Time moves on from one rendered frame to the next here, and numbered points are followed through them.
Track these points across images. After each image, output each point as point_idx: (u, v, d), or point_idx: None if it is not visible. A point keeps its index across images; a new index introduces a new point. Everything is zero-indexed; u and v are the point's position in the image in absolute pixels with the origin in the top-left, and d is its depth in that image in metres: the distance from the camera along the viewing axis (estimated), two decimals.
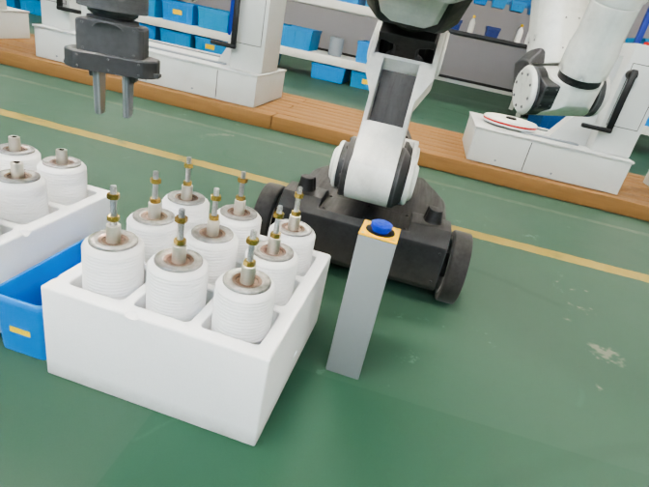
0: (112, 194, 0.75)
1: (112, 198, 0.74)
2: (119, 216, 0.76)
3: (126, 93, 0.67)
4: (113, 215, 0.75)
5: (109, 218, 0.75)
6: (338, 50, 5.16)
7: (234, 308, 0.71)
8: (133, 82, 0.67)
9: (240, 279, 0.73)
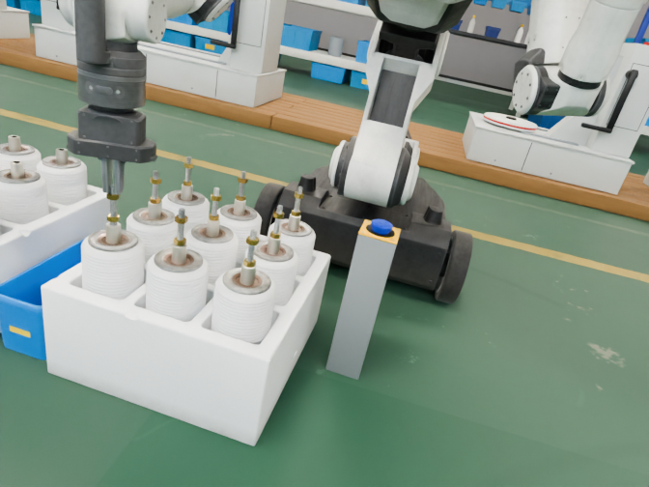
0: (112, 194, 0.75)
1: (112, 198, 0.74)
2: (119, 215, 0.76)
3: (118, 173, 0.71)
4: (113, 215, 0.75)
5: (109, 218, 0.75)
6: (338, 50, 5.16)
7: (234, 308, 0.71)
8: (124, 162, 0.72)
9: (240, 279, 0.73)
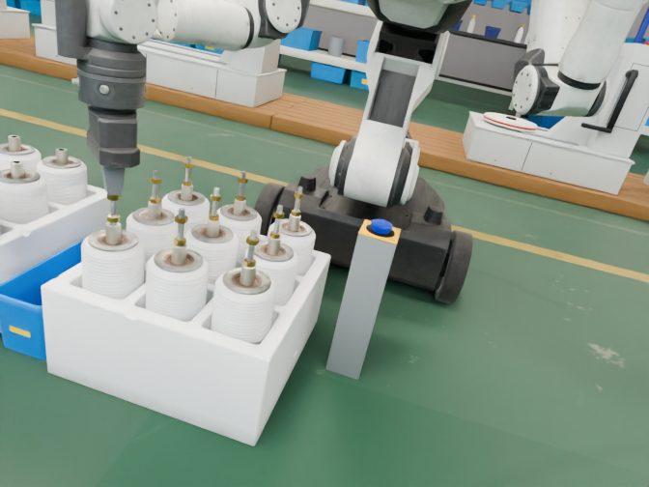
0: (108, 198, 0.74)
1: (119, 196, 0.75)
2: (110, 214, 0.76)
3: None
4: (116, 214, 0.76)
5: (119, 217, 0.76)
6: (338, 50, 5.16)
7: (234, 308, 0.71)
8: None
9: (240, 279, 0.73)
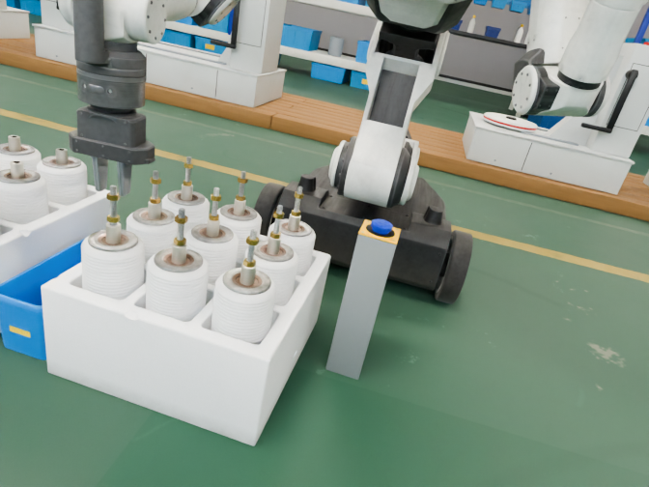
0: (108, 198, 0.74)
1: (119, 196, 0.75)
2: (110, 214, 0.76)
3: (121, 175, 0.71)
4: (116, 214, 0.76)
5: (119, 217, 0.76)
6: (338, 50, 5.16)
7: (234, 308, 0.71)
8: (128, 165, 0.71)
9: (240, 279, 0.73)
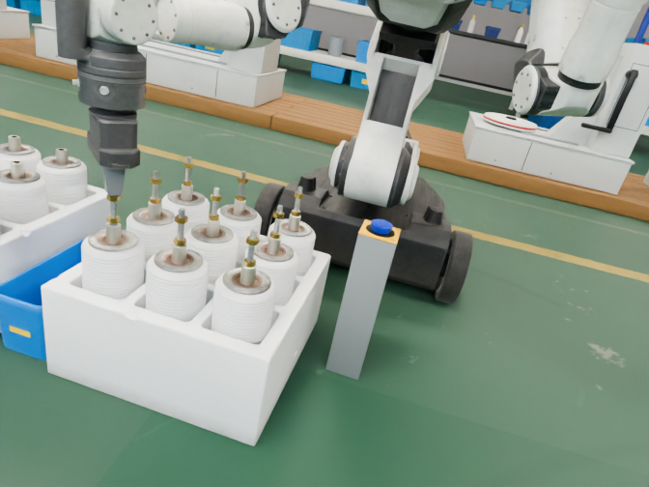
0: (118, 199, 0.74)
1: (109, 195, 0.75)
2: (109, 218, 0.75)
3: None
4: (111, 214, 0.76)
5: None
6: (338, 50, 5.16)
7: (234, 308, 0.71)
8: None
9: (240, 279, 0.73)
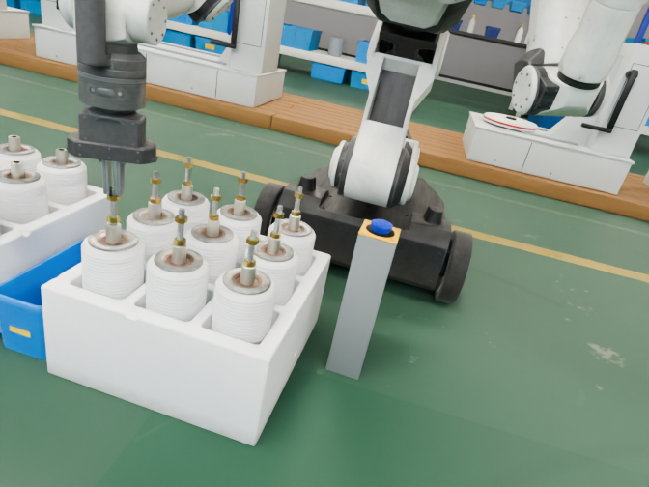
0: (118, 199, 0.74)
1: (109, 195, 0.75)
2: (109, 218, 0.75)
3: (119, 174, 0.72)
4: (111, 214, 0.76)
5: None
6: (338, 50, 5.16)
7: (234, 308, 0.71)
8: (125, 164, 0.72)
9: (240, 279, 0.73)
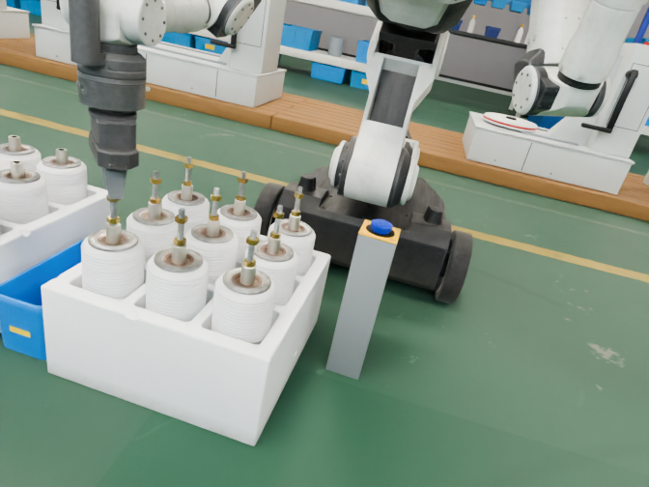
0: None
1: (110, 200, 0.74)
2: (119, 218, 0.76)
3: (105, 176, 0.70)
4: (112, 217, 0.75)
5: (108, 219, 0.75)
6: (338, 50, 5.16)
7: (234, 308, 0.71)
8: (111, 168, 0.70)
9: (240, 279, 0.73)
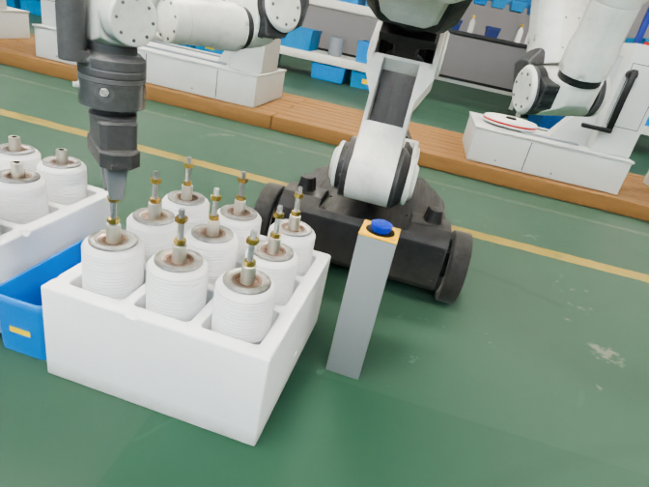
0: (107, 199, 0.74)
1: None
2: None
3: None
4: (116, 216, 0.76)
5: (118, 220, 0.76)
6: (338, 50, 5.16)
7: (234, 308, 0.71)
8: None
9: (240, 279, 0.73)
